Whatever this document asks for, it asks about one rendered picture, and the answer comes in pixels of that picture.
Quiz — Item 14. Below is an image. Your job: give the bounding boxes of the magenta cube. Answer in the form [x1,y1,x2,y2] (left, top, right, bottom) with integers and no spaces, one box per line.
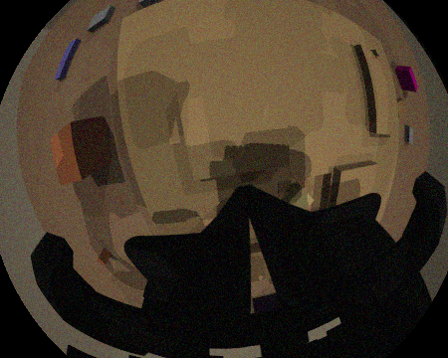
[395,65,418,92]

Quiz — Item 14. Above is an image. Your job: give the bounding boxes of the small orange block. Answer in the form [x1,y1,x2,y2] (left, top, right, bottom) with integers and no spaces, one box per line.
[97,248,112,266]

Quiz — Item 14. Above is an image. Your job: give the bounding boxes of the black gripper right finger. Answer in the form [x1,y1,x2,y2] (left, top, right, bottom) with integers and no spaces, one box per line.
[244,184,380,307]

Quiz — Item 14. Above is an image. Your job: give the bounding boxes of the pale yellow square block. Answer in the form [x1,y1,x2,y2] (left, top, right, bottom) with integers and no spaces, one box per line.
[283,183,313,210]

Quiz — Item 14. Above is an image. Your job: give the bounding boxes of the blue rectangular block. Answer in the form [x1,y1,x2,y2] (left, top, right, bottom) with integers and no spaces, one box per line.
[54,39,81,80]

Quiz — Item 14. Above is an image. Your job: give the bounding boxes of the orange-brown cube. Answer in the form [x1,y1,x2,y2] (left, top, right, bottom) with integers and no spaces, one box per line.
[50,116,112,184]

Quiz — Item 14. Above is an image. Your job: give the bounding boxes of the tan puzzle board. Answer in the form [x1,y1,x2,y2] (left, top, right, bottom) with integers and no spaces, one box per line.
[116,0,399,236]

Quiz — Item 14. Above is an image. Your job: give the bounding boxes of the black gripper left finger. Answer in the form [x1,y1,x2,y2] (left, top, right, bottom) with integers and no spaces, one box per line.
[124,186,252,314]

